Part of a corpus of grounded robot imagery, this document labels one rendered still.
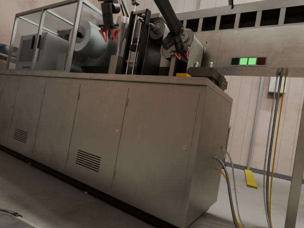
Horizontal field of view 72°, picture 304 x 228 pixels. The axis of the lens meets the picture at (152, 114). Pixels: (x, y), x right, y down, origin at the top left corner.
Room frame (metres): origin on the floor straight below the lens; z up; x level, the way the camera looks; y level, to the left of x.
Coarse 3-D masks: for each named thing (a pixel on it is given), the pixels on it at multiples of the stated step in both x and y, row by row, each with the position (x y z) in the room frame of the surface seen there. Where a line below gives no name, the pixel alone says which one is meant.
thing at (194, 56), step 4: (192, 48) 1.49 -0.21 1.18; (192, 52) 1.50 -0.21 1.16; (196, 52) 1.56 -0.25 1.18; (192, 56) 1.51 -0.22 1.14; (196, 56) 1.57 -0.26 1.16; (200, 56) 1.64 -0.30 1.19; (188, 60) 1.47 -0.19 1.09; (192, 60) 1.52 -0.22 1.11; (196, 60) 1.58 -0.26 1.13; (200, 60) 1.65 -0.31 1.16; (188, 64) 1.47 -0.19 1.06; (192, 64) 1.53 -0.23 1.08; (200, 64) 1.66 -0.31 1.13; (188, 68) 1.48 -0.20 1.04
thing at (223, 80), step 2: (220, 76) 1.46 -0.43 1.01; (222, 76) 1.46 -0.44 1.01; (220, 78) 1.46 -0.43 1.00; (222, 78) 1.46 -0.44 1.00; (224, 78) 1.50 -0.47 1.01; (220, 80) 1.46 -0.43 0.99; (222, 80) 1.46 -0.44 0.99; (224, 80) 1.51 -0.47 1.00; (220, 82) 1.46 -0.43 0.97; (222, 82) 1.47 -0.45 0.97; (224, 82) 1.51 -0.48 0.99; (218, 84) 1.47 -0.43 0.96; (220, 84) 1.46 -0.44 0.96; (222, 84) 1.47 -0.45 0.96; (224, 84) 1.52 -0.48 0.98; (218, 86) 1.46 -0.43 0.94; (220, 86) 1.46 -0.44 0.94; (222, 86) 1.48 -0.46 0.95; (224, 86) 1.53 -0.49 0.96; (220, 88) 1.46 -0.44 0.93; (222, 88) 1.49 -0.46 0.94; (224, 88) 1.53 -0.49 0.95
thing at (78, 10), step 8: (64, 0) 1.96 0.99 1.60; (72, 0) 1.89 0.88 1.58; (80, 0) 1.83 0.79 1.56; (40, 8) 2.18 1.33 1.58; (48, 8) 2.11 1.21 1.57; (80, 8) 1.84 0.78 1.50; (96, 8) 1.99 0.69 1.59; (16, 16) 2.46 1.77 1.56; (40, 24) 2.14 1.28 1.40; (72, 32) 1.84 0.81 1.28; (32, 40) 2.17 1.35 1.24; (40, 40) 2.12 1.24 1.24; (72, 40) 1.83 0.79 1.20; (32, 48) 2.18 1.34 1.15; (72, 48) 1.84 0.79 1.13; (8, 56) 2.46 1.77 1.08; (72, 56) 1.85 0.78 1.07; (32, 64) 2.15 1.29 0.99
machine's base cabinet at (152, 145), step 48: (0, 96) 2.38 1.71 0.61; (48, 96) 1.87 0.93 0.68; (96, 96) 1.54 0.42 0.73; (144, 96) 1.31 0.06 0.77; (192, 96) 1.14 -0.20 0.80; (0, 144) 2.27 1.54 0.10; (48, 144) 1.80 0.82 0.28; (96, 144) 1.50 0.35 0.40; (144, 144) 1.28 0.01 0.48; (192, 144) 1.12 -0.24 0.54; (96, 192) 1.51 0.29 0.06; (144, 192) 1.25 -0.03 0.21; (192, 192) 1.14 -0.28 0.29
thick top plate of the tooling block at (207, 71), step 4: (192, 68) 1.40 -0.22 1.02; (196, 68) 1.39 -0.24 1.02; (200, 68) 1.37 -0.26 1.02; (204, 68) 1.36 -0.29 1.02; (208, 68) 1.35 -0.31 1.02; (212, 68) 1.33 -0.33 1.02; (192, 72) 1.40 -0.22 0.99; (196, 72) 1.39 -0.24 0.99; (200, 72) 1.37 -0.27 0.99; (204, 72) 1.36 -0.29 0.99; (208, 72) 1.34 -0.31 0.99; (212, 72) 1.33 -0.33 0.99; (216, 72) 1.39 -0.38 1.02; (192, 76) 1.42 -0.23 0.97; (196, 76) 1.40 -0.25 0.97; (200, 76) 1.39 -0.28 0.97; (204, 76) 1.37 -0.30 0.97; (208, 76) 1.35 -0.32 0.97; (212, 76) 1.33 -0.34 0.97; (216, 76) 1.40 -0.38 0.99; (216, 80) 1.41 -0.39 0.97
